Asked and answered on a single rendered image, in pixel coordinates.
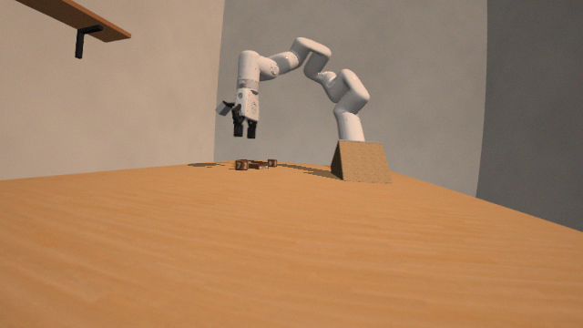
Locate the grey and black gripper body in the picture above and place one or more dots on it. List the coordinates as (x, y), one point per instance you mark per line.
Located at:
(249, 103)

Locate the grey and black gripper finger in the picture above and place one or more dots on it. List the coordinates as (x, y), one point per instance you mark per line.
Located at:
(238, 127)
(251, 129)

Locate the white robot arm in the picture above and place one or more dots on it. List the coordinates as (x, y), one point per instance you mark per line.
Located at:
(254, 68)

